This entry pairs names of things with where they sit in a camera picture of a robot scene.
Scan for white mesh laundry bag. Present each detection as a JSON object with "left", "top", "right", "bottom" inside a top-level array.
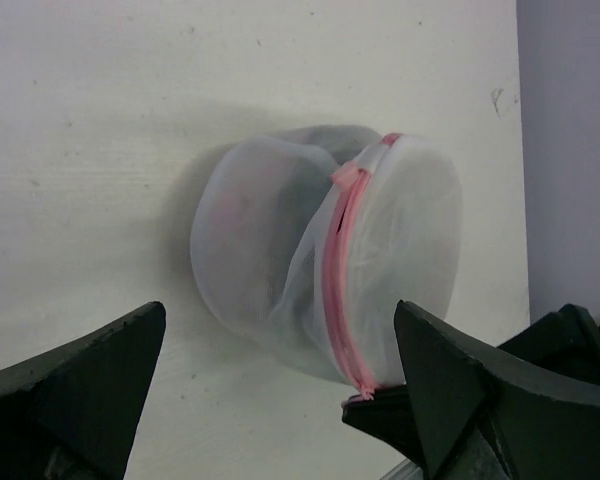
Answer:
[{"left": 190, "top": 125, "right": 462, "bottom": 398}]

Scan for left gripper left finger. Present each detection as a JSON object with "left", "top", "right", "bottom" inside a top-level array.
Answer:
[{"left": 0, "top": 301, "right": 166, "bottom": 479}]

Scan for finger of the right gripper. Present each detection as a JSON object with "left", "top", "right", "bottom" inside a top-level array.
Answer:
[{"left": 342, "top": 385, "right": 425, "bottom": 465}]

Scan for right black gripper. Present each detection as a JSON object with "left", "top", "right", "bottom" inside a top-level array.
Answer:
[{"left": 499, "top": 304, "right": 600, "bottom": 386}]

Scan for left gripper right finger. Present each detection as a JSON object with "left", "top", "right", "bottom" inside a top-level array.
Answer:
[{"left": 394, "top": 302, "right": 600, "bottom": 479}]

